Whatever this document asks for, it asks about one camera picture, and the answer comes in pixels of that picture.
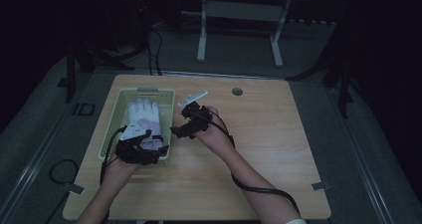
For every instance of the white metal stand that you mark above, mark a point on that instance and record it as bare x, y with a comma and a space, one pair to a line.
240, 11

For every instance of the person's right hand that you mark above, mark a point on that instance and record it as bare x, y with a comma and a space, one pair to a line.
217, 134

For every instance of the purple glove with white fingers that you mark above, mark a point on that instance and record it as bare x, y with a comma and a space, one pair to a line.
144, 116

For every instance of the black tripod stand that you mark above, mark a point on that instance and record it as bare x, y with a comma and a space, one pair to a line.
345, 91
70, 81

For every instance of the person's left hand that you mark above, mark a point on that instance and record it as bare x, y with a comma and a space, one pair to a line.
117, 172

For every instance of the grey tape piece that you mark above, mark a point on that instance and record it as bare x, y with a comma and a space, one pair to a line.
73, 188
320, 185

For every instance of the grey round table grommet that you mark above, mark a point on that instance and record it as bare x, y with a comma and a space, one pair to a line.
237, 91

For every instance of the pale green plastic basket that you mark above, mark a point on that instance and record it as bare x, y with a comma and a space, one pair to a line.
167, 117

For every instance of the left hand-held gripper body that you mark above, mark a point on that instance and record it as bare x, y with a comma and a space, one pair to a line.
136, 151

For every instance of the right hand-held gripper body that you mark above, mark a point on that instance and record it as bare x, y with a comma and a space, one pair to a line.
197, 119

